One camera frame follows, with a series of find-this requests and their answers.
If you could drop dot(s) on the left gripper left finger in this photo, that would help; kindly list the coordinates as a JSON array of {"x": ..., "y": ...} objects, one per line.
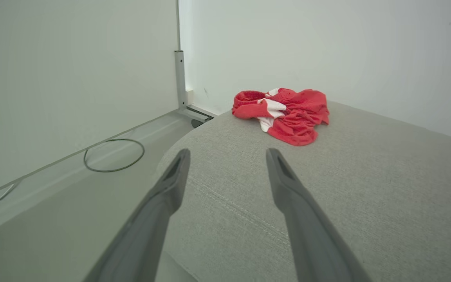
[{"x": 151, "y": 227}]

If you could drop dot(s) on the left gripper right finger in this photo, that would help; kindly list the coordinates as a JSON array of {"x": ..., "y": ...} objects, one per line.
[{"x": 307, "y": 235}]

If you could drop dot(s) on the red and white jersey shirt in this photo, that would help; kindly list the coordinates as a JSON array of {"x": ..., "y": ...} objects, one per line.
[{"x": 300, "y": 117}]

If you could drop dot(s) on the white skirting board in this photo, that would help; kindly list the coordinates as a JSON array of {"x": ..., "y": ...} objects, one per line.
[{"x": 206, "y": 108}]

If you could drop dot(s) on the black frame foot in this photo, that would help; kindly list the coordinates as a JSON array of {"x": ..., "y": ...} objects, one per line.
[{"x": 196, "y": 123}]

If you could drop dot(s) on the small white wall box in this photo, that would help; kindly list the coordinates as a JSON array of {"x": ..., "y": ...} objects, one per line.
[{"x": 190, "y": 98}]

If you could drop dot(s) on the grey metal frame post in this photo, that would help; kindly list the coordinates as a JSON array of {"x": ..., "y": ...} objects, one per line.
[{"x": 179, "y": 78}]

